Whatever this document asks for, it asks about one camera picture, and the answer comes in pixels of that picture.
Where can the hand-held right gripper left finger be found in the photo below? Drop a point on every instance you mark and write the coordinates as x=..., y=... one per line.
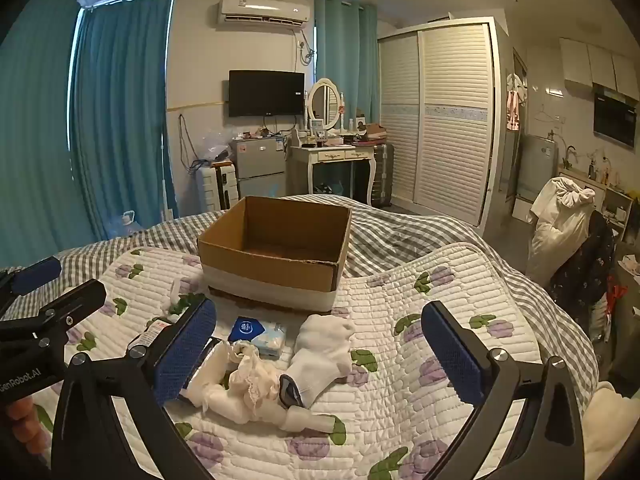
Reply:
x=185, y=350

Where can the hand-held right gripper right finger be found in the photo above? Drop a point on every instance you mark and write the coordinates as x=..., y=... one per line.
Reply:
x=452, y=355

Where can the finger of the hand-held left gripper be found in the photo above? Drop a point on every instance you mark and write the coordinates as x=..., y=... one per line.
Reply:
x=35, y=274
x=75, y=300

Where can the dark blue packet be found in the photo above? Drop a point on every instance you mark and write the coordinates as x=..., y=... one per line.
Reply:
x=245, y=329

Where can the cream lace cloth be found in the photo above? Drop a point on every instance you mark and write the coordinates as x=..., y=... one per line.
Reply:
x=255, y=380

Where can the light blue tissue packet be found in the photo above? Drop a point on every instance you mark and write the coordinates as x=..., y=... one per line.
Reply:
x=270, y=340

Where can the brown cardboard box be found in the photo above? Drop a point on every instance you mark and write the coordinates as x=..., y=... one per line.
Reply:
x=270, y=265

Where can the white sock with grey patch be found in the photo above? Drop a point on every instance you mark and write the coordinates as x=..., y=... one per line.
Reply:
x=320, y=350

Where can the person's left hand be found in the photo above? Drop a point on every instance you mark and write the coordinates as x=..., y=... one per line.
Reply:
x=22, y=412

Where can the white floral quilted mat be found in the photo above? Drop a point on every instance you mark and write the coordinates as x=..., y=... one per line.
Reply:
x=400, y=410

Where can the clear water jug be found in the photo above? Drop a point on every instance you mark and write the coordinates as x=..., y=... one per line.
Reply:
x=130, y=222

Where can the grey checked blanket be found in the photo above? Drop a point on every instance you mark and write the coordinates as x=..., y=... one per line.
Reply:
x=400, y=230

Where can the teal curtain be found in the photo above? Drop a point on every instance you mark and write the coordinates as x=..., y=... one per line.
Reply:
x=35, y=135
x=125, y=110
x=345, y=50

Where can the dark floral garment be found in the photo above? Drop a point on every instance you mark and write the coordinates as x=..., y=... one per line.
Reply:
x=587, y=270

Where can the white suitcase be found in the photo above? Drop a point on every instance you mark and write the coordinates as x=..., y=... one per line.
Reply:
x=217, y=187

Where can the white pillow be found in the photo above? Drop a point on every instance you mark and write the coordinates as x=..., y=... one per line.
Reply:
x=605, y=425

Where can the dark silver suitcase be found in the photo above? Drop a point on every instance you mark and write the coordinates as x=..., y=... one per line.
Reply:
x=382, y=175

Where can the clear plastic bag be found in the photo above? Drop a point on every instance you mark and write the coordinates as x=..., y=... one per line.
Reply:
x=214, y=154

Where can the grey mini fridge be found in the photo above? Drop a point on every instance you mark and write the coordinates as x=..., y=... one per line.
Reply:
x=260, y=165

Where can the blue basket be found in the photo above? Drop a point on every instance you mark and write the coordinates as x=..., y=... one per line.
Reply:
x=330, y=189

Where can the kitchen counter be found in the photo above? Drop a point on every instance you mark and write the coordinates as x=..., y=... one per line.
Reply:
x=612, y=200

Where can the white louvred wardrobe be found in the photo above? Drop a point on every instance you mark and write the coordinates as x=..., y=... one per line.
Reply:
x=450, y=125

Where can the white dressing table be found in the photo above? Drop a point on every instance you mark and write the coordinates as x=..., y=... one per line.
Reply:
x=332, y=154

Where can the small cardboard box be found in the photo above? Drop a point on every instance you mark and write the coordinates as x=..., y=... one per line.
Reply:
x=376, y=132

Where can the pink hanging clothes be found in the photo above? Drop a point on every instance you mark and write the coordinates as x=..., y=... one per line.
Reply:
x=514, y=105

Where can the white oval vanity mirror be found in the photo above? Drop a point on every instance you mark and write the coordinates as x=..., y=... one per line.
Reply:
x=325, y=102

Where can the black range hood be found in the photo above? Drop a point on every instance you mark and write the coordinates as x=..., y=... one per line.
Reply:
x=615, y=117

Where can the white air conditioner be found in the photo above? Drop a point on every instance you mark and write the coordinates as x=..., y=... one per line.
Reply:
x=262, y=10

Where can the black wall television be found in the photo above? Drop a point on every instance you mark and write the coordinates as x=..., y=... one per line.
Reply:
x=266, y=92

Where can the white kitchen wall cabinets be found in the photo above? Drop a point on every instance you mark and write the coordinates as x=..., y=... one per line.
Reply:
x=595, y=62

